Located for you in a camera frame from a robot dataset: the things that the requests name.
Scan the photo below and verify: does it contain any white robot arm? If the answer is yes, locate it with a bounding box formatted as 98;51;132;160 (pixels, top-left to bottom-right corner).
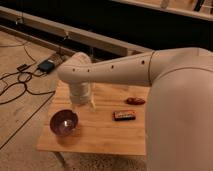
58;47;213;171

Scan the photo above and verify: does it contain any dark purple ceramic bowl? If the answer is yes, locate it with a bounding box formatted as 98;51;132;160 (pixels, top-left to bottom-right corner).
50;109;78;136

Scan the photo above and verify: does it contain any red oval object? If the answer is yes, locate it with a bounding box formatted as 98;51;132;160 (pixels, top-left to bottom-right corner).
125;97;146;105

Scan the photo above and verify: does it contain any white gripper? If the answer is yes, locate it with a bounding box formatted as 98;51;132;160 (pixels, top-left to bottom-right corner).
69;83;96;111

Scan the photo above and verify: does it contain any black power adapter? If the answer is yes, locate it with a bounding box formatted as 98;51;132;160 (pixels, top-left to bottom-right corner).
37;60;55;73

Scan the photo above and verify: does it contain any black rectangular box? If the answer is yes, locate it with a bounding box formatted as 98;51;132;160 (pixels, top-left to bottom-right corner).
113;111;136;121

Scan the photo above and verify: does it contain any small black floor device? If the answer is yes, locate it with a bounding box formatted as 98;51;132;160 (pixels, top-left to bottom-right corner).
17;64;30;72

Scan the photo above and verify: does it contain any wooden table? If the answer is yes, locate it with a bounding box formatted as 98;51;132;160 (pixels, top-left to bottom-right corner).
37;81;149;156

